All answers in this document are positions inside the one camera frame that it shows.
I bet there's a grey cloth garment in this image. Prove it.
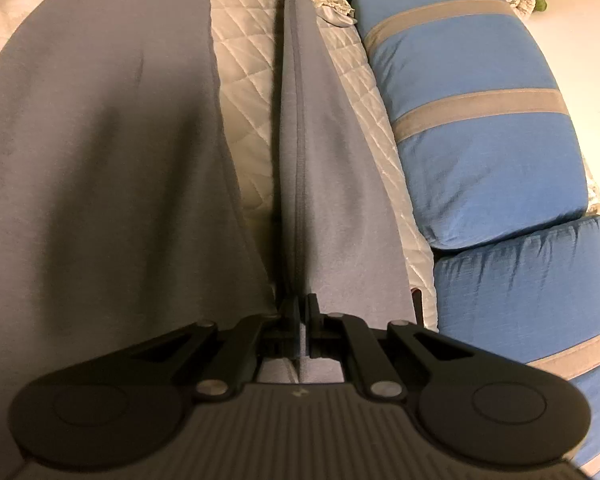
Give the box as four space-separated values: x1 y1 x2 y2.
0 0 414 479

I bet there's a blue striped pillow far side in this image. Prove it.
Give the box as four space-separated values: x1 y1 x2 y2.
434 216 600 479

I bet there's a blue striped pillow near headboard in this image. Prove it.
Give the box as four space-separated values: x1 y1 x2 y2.
353 0 588 250

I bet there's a white quilted bedspread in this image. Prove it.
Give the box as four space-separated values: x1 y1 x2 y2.
0 0 438 330

